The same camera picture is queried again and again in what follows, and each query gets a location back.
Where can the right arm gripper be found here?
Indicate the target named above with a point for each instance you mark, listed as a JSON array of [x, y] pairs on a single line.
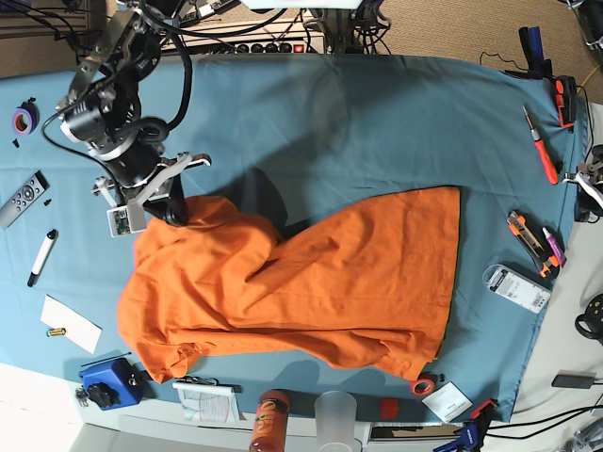
[[145, 182]]

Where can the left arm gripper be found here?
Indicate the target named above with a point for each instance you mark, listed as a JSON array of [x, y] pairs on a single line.
[[589, 177]]

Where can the orange t-shirt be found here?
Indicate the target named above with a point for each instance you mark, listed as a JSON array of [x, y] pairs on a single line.
[[370, 285]]

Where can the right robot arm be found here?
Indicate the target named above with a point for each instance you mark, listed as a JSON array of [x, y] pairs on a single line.
[[102, 110]]

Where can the orange screwdriver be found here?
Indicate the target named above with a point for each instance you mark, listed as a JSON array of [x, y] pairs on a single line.
[[550, 162]]

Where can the purple glue tube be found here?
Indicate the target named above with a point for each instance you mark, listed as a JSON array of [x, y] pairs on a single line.
[[555, 247]]

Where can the orange black utility knife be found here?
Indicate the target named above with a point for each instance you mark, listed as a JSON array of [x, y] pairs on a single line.
[[534, 243]]

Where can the orange black clamp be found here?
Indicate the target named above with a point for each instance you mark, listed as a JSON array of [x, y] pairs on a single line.
[[566, 101]]

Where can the white marker pen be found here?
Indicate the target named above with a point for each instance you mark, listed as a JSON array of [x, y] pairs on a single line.
[[42, 256]]

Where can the plastic blister pack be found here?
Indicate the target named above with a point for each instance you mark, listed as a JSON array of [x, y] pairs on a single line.
[[516, 288]]

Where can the blue-grey table cloth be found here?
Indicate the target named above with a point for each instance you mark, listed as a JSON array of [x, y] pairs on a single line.
[[296, 139]]

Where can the grey remote control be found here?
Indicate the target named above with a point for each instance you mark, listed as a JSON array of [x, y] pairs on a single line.
[[33, 188]]

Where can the blue clamp top right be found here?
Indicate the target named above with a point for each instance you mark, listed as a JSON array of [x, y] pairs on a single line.
[[539, 67]]

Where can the blue clamp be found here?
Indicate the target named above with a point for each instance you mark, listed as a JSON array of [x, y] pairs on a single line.
[[539, 67], [471, 435]]

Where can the white paper card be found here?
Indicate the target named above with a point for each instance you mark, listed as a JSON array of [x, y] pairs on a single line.
[[78, 329]]

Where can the small AA battery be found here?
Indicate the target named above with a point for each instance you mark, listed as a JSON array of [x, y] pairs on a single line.
[[56, 332]]

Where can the purple tape roll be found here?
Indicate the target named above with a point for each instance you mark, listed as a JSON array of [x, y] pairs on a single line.
[[25, 120]]

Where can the blue box with knob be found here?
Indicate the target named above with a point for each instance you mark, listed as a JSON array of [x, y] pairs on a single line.
[[112, 384]]

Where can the white booklet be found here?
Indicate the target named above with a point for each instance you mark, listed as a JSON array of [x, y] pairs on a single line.
[[207, 403]]

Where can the black power strip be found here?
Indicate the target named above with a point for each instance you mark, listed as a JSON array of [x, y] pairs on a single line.
[[269, 47]]

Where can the black power adapter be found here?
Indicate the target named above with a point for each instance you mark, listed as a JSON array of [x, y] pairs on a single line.
[[573, 381]]

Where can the orange drink bottle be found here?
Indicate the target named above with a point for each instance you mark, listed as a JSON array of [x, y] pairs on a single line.
[[270, 422]]

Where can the frosted plastic cup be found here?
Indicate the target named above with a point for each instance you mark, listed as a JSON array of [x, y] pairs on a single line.
[[335, 415]]

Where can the white square packet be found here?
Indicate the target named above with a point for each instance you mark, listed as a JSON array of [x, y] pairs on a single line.
[[447, 403]]

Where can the red tape roll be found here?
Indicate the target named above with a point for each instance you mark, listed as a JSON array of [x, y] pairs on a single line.
[[424, 385]]

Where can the blue clamp bottom right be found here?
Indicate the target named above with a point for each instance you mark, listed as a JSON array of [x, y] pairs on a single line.
[[471, 435]]

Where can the red flat piece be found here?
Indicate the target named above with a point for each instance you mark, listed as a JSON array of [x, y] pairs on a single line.
[[389, 408]]

